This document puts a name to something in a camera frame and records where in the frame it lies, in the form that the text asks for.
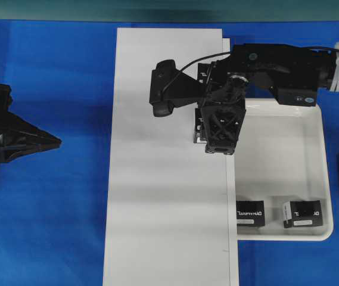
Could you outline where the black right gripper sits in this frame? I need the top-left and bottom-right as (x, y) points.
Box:
(0, 84), (61, 163)

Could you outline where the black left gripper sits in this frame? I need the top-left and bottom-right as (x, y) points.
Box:
(197, 58), (246, 156)

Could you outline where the black white box being moved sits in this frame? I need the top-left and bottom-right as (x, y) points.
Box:
(193, 108), (207, 144)

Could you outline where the black white box on base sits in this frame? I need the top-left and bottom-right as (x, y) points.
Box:
(197, 63), (213, 85)

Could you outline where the white plastic tray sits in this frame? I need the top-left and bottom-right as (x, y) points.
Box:
(234, 98), (334, 241)

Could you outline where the black white box in tray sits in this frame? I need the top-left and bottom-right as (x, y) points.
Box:
(236, 201), (265, 227)

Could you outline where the white base board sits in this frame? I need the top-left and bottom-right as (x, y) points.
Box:
(103, 28), (239, 285)

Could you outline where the black white box tray corner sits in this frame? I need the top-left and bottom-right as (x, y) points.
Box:
(282, 200), (323, 228)

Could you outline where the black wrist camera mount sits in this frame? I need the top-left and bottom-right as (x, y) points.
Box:
(149, 60), (205, 117)

